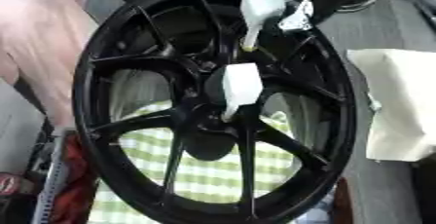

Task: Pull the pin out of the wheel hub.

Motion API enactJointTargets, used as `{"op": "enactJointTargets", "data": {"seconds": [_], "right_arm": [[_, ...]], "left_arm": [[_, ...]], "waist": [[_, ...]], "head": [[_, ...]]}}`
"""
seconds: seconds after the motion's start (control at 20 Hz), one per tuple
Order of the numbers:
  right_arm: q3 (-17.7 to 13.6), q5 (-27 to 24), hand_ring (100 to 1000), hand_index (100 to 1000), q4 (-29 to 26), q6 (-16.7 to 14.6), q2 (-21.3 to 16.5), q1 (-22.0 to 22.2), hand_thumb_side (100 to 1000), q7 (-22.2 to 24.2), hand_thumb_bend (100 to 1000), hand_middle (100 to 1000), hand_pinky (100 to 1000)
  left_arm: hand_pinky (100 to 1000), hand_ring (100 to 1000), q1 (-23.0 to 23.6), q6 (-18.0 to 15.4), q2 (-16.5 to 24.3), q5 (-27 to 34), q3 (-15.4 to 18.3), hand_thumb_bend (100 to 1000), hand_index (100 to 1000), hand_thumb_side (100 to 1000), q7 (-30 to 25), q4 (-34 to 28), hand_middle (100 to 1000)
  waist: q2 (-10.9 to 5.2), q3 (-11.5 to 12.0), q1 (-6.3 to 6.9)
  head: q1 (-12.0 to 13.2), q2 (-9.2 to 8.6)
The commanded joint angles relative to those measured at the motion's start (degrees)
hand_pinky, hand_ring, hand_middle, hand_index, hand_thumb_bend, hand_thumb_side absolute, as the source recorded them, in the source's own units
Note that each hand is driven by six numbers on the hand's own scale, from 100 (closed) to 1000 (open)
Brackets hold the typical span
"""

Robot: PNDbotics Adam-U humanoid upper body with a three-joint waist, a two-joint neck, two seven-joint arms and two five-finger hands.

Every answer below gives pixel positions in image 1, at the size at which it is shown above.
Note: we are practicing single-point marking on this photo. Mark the white cloth bundle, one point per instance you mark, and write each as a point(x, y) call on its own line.
point(397, 104)

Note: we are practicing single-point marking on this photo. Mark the black spoked wheel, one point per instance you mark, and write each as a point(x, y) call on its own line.
point(142, 176)

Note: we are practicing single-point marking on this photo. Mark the silver perforated metal rail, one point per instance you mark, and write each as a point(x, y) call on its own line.
point(50, 182)

